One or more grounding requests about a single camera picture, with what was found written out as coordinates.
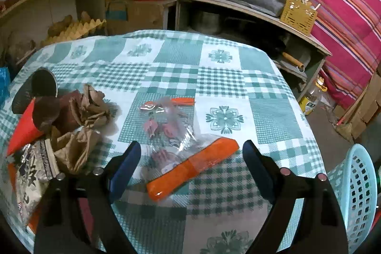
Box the green checkered tablecloth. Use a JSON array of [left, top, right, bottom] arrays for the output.
[[8, 30, 324, 253]]

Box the plastic oil bottle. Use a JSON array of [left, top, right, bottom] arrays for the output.
[[299, 76, 327, 115]]

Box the brown paper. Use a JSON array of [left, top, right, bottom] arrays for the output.
[[69, 84, 110, 128]]

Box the grey wooden shelf unit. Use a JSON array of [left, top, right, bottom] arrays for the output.
[[174, 0, 332, 100]]

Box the yellow egg tray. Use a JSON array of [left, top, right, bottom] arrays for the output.
[[41, 19, 106, 47]]

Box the black paper cup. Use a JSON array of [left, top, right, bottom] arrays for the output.
[[11, 68, 58, 114]]

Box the yellow utensil basket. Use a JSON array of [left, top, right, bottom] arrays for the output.
[[280, 0, 321, 36]]

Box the clear plastic bag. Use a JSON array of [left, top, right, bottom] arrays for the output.
[[139, 97, 211, 180]]

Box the cardboard box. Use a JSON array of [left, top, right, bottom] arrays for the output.
[[105, 0, 176, 35]]

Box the printed snack packet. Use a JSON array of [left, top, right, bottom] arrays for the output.
[[9, 139, 59, 226]]

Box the striped pink cloth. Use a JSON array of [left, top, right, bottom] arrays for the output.
[[311, 0, 380, 108]]

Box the wooden handled tool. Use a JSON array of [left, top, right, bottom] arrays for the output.
[[281, 52, 305, 72]]

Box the light blue plastic basket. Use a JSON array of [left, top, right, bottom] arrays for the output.
[[327, 144, 377, 253]]

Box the maroon scouring pad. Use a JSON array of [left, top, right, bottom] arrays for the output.
[[53, 90, 82, 135]]

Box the brown paper bag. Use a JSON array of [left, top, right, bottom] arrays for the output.
[[50, 127, 101, 175]]

